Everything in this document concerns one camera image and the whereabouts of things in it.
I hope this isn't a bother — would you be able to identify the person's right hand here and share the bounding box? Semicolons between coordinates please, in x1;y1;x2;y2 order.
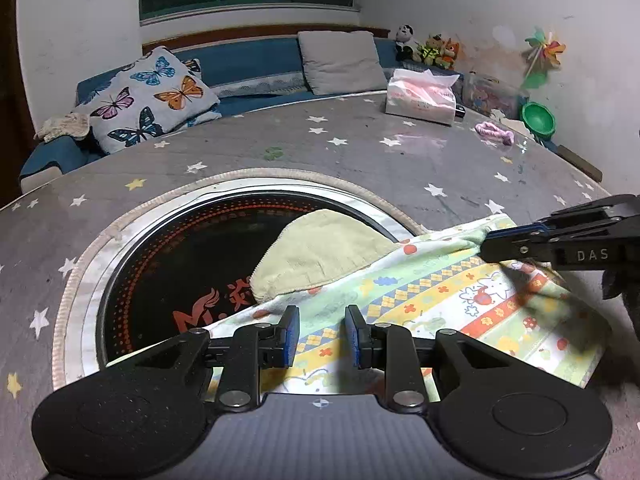
601;265;640;333

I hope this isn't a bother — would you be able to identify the panda plush toy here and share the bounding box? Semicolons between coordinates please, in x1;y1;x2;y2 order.
394;24;423;63

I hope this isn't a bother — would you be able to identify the patterned children's jacket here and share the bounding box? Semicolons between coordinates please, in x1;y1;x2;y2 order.
106;208;613;397

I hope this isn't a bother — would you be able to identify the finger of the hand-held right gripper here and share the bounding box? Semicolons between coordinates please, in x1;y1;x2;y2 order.
479;225;556;266
534;194;640;233

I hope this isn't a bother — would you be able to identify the round built-in induction cooker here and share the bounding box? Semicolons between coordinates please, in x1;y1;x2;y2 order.
52;169;431;391

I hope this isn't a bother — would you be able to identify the tissue pack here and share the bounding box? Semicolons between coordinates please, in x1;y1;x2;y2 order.
385;67;461;126

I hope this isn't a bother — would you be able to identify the clear plastic storage box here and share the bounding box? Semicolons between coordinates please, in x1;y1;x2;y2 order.
462;71;528;117

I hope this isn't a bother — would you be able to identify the blue sofa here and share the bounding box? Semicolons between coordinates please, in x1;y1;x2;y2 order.
19;35;466;196

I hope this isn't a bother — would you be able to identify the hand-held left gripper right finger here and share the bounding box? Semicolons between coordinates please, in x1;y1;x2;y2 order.
345;304;506;411

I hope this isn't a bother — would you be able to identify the grey star tablecloth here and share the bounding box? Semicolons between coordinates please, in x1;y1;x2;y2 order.
0;91;640;480

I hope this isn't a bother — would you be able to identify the pink scrunchie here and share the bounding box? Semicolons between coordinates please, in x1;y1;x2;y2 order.
474;121;516;147

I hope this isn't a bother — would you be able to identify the orange fox plush toy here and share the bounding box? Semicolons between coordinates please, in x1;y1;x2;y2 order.
440;37;461;71

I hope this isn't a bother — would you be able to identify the colourful pinwheel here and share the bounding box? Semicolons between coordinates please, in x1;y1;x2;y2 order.
520;27;567;91

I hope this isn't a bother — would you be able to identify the cream floral cloth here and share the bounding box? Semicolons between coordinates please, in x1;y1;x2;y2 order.
34;112;92;143

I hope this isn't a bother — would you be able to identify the green plastic bowl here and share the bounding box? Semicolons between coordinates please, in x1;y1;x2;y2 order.
520;101;557;142

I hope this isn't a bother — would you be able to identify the butterfly print pillow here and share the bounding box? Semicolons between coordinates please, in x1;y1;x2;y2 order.
72;46;222;156

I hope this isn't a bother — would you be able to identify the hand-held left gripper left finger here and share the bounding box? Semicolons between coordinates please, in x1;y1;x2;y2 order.
135;305;301;411

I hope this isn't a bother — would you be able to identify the beige pillow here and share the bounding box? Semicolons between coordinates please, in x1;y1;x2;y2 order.
297;30;391;96

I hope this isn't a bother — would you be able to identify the bear plush toy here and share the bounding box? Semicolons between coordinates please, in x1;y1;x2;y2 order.
417;34;446;67

